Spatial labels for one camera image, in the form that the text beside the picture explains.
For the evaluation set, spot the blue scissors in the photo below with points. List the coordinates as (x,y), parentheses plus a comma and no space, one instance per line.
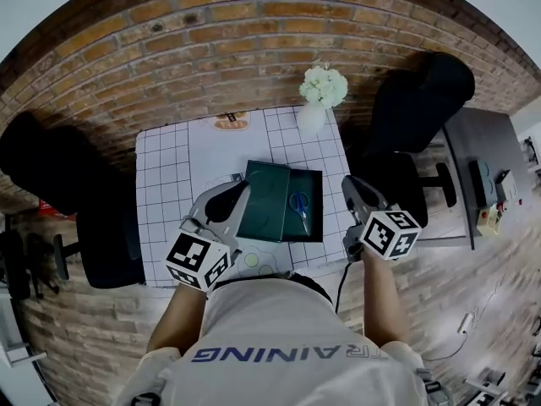
(299,203)

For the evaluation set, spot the person's left forearm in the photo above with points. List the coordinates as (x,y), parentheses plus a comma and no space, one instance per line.
(177,315)

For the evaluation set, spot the person's white shirt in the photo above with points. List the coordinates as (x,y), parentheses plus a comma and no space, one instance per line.
(274,332)

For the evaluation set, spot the grey box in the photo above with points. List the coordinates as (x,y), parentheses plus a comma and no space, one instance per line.
(482,182)

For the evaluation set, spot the white box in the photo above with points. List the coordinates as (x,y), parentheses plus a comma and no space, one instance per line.
(507,186)

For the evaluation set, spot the white vase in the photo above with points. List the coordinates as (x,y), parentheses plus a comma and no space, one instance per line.
(312,119)

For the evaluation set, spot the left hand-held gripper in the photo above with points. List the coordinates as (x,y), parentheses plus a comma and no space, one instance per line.
(198,226)

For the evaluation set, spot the person's right forearm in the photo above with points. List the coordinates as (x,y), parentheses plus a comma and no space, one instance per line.
(384,294)

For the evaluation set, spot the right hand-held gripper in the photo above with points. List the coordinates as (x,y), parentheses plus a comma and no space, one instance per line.
(372,210)

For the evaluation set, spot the white power strip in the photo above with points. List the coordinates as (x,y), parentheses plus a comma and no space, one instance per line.
(465,324)

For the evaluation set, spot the dark green container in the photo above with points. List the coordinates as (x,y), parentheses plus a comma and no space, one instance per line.
(315,210)

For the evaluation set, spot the white flower bouquet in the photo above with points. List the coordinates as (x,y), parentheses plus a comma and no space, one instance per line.
(323,85)

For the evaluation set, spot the black office chair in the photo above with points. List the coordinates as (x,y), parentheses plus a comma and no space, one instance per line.
(55,171)
(418,104)

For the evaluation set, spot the black equipment stand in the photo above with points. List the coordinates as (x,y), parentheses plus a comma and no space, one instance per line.
(21,260)

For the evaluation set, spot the grey desk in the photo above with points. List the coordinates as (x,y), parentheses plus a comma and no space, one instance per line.
(482,138)

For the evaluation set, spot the white grid tablecloth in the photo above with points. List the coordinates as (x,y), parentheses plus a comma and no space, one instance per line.
(169,176)

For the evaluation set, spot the dark green container lid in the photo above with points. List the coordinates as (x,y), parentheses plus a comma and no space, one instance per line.
(264,201)

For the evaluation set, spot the yellow box with red button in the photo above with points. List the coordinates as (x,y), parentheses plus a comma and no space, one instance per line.
(488,222)

